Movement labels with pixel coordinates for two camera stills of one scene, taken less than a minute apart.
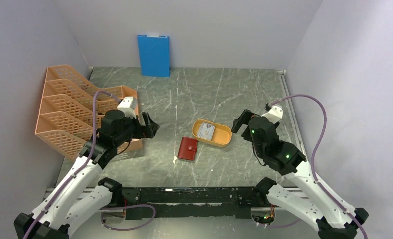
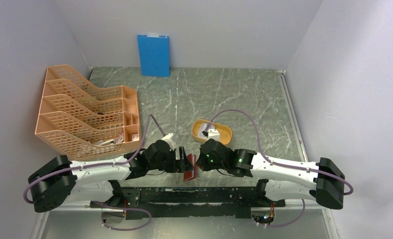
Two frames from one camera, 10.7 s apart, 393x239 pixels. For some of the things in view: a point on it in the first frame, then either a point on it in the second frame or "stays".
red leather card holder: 187,149 -> 189,175
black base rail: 190,203 stays
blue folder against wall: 153,52 stays
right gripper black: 246,115 -> 202,163
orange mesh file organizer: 66,117 stays
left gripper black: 148,130 -> 182,165
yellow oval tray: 222,135 stays
